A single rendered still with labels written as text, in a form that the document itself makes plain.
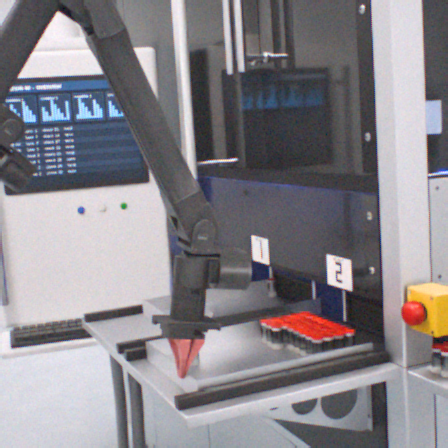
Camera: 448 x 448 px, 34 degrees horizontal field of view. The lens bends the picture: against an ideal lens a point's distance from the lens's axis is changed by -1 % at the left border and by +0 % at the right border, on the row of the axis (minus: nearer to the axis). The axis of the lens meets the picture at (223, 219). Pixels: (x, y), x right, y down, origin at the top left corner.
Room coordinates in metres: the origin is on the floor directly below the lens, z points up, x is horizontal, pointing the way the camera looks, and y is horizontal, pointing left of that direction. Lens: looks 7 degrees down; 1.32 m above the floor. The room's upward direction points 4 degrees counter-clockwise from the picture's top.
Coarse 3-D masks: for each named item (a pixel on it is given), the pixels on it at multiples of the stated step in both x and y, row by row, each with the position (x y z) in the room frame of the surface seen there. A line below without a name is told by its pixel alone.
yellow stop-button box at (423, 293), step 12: (408, 288) 1.18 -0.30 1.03; (420, 288) 1.17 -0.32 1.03; (432, 288) 1.16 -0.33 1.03; (444, 288) 1.15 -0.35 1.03; (408, 300) 1.18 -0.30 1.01; (420, 300) 1.15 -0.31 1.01; (432, 300) 1.13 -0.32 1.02; (444, 300) 1.13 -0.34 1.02; (432, 312) 1.13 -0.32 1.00; (444, 312) 1.13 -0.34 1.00; (420, 324) 1.16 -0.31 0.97; (432, 324) 1.13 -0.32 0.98; (444, 324) 1.13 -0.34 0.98
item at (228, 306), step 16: (256, 288) 1.83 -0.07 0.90; (144, 304) 1.70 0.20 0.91; (160, 304) 1.73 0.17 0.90; (208, 304) 1.76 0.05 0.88; (224, 304) 1.75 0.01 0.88; (240, 304) 1.74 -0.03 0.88; (256, 304) 1.72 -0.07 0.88; (272, 304) 1.71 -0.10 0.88; (288, 304) 1.58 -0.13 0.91; (304, 304) 1.59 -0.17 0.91; (320, 304) 1.61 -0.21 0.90; (224, 320) 1.52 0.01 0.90; (240, 320) 1.53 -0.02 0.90
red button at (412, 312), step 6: (414, 300) 1.15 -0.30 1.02; (402, 306) 1.15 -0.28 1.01; (408, 306) 1.14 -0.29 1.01; (414, 306) 1.13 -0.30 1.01; (420, 306) 1.14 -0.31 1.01; (402, 312) 1.15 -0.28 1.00; (408, 312) 1.14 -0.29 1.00; (414, 312) 1.13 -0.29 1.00; (420, 312) 1.13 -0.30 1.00; (408, 318) 1.14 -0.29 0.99; (414, 318) 1.13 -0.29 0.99; (420, 318) 1.13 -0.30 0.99; (408, 324) 1.14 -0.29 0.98; (414, 324) 1.13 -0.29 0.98
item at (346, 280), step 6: (330, 258) 1.41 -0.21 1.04; (336, 258) 1.39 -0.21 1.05; (330, 264) 1.41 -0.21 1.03; (342, 264) 1.37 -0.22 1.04; (348, 264) 1.35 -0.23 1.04; (330, 270) 1.41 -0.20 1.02; (336, 270) 1.39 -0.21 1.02; (342, 270) 1.37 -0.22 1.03; (348, 270) 1.35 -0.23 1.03; (330, 276) 1.41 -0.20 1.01; (342, 276) 1.37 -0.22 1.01; (348, 276) 1.35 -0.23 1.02; (330, 282) 1.41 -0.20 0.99; (336, 282) 1.39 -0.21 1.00; (342, 282) 1.37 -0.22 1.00; (348, 282) 1.36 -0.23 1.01; (342, 288) 1.38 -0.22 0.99; (348, 288) 1.36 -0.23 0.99
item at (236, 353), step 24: (216, 336) 1.42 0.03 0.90; (240, 336) 1.44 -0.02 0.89; (168, 360) 1.24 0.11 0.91; (216, 360) 1.32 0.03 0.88; (240, 360) 1.31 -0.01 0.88; (264, 360) 1.30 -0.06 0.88; (288, 360) 1.20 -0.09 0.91; (312, 360) 1.21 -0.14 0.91; (192, 384) 1.14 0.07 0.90; (216, 384) 1.14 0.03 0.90
